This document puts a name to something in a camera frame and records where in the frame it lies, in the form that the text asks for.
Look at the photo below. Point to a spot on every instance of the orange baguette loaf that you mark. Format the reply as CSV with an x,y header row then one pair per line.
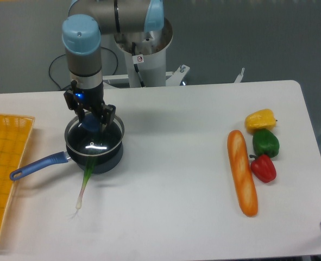
x,y
241,173

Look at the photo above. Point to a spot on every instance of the yellow woven basket tray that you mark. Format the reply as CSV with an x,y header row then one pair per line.
x,y
15,131

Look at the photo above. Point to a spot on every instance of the green spring onion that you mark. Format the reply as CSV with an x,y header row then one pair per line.
x,y
85,179

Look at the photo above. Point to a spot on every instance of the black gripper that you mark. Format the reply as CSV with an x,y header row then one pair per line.
x,y
91,100

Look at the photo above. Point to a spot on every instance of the glass lid with blue knob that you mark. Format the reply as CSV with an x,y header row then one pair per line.
x,y
111,137

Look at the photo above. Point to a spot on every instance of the yellow bell pepper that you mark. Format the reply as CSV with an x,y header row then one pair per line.
x,y
261,119

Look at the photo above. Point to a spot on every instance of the red bell pepper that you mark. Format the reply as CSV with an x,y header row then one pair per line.
x,y
263,168

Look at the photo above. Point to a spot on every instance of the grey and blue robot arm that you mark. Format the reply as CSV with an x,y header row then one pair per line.
x,y
82,31

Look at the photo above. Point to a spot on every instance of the green bell pepper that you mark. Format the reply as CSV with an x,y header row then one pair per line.
x,y
265,142

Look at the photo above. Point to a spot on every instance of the dark pot with blue handle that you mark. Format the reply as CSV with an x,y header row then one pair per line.
x,y
101,163

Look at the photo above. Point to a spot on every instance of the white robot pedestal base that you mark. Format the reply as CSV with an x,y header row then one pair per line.
x,y
159,58

